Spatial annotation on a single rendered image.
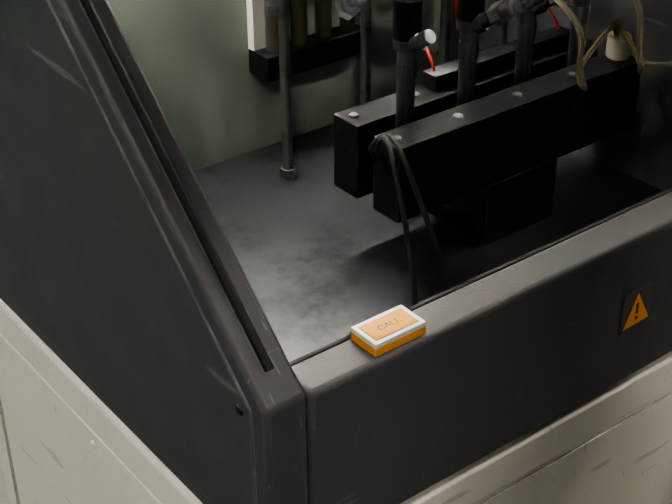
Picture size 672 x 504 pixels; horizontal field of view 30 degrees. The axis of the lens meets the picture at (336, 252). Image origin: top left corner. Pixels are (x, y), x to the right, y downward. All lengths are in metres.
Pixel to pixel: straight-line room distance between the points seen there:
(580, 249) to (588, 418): 0.18
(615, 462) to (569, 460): 0.08
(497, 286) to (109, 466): 0.42
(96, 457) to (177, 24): 0.47
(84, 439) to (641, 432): 0.54
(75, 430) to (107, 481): 0.06
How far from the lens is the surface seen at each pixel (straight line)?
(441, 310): 0.99
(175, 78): 1.40
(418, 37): 1.17
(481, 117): 1.23
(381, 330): 0.95
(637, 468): 1.31
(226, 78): 1.44
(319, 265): 1.27
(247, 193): 1.40
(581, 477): 1.24
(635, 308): 1.16
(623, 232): 1.12
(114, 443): 1.18
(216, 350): 0.91
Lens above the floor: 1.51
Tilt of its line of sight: 32 degrees down
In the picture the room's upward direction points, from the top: straight up
